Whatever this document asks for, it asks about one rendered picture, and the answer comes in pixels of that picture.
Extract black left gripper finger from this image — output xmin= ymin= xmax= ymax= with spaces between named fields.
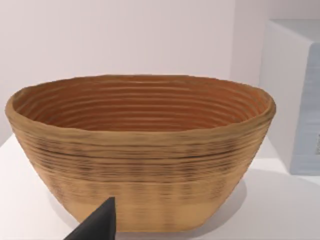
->
xmin=58 ymin=196 xmax=117 ymax=240

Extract woven wooden basket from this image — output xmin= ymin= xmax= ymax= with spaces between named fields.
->
xmin=4 ymin=74 xmax=277 ymax=233

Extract light blue box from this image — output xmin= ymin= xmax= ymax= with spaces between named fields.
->
xmin=289 ymin=42 xmax=320 ymax=176

